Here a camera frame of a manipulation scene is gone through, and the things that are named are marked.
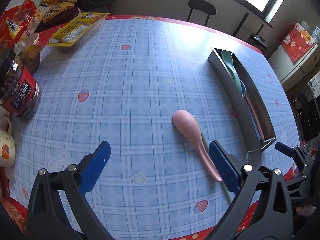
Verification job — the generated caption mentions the red label snack jar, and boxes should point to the red label snack jar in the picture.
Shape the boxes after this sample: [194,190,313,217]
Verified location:
[0,48,43,122]

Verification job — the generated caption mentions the person's right hand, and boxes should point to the person's right hand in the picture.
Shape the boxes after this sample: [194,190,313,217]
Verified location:
[296,203,316,218]

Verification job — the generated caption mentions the blue plaid table mat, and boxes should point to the blue plaid table mat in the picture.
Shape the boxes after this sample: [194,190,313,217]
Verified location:
[7,19,303,233]

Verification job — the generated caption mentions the black chair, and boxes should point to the black chair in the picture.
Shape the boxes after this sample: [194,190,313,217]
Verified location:
[289,92,311,136]

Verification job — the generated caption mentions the clear storage containers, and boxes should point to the clear storage containers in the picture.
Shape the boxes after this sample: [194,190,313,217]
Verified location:
[300,20,320,43]

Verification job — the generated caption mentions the rice cooker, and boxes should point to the rice cooker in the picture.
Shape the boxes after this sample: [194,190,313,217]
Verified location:
[250,35,269,55]

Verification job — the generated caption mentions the yellow clothes pile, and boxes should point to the yellow clothes pile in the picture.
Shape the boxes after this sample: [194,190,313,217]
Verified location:
[41,0,76,25]

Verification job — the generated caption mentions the black round stool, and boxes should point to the black round stool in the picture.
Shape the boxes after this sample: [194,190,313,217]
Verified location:
[187,0,217,27]

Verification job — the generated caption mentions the white refrigerator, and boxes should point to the white refrigerator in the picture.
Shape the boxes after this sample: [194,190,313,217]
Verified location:
[268,24,320,83]

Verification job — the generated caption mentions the red printed cloth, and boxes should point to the red printed cloth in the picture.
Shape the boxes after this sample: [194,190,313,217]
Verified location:
[281,22,317,63]

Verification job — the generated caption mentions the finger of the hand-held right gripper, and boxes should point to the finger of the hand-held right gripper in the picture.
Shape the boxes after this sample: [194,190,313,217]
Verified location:
[274,141,313,167]
[284,173,313,201]

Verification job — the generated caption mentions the red snack bag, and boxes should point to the red snack bag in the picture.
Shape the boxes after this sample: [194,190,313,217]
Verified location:
[0,0,41,48]

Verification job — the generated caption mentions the blue spoon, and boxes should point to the blue spoon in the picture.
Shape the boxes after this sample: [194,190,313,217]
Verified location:
[238,80,247,98]

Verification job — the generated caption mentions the black metal shelf rack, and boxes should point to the black metal shelf rack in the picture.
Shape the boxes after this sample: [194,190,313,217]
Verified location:
[233,12,265,37]

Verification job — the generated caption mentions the pink spoon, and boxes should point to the pink spoon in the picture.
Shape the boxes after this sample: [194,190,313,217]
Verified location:
[172,110,223,182]

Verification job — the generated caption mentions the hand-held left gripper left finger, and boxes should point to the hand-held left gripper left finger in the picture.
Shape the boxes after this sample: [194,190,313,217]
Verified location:
[26,141,112,240]

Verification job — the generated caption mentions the metal utensil tray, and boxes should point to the metal utensil tray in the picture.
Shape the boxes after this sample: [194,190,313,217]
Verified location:
[207,47,277,153]

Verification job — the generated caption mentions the white printed mug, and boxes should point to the white printed mug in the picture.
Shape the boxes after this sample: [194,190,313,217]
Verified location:
[0,114,16,168]

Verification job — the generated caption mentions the yellow snack tray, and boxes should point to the yellow snack tray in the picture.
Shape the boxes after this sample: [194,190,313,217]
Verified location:
[48,12,111,47]

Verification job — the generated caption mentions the green spoon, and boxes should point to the green spoon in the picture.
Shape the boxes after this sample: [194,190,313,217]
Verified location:
[221,50,243,96]

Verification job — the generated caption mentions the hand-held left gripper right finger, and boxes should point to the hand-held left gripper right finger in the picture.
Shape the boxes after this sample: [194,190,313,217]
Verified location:
[207,140,294,240]

